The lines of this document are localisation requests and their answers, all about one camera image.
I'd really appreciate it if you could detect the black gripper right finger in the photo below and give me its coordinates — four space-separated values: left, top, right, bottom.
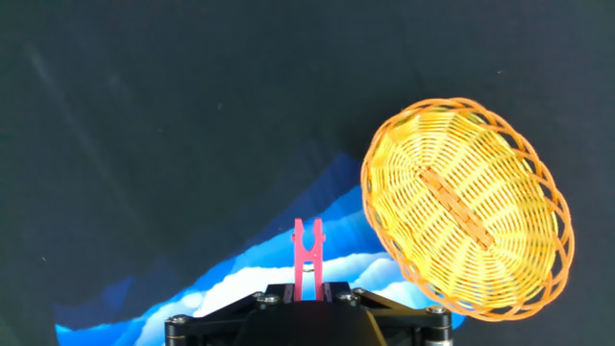
322 282 453 346

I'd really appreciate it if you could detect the red plastic clamp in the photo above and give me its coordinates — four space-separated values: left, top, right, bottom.
290 217 327 303

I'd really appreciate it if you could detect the orange yellow woven basket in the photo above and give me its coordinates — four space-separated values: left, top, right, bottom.
359 97 576 322

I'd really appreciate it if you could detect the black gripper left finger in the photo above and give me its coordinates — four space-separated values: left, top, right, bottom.
164 282 295 346

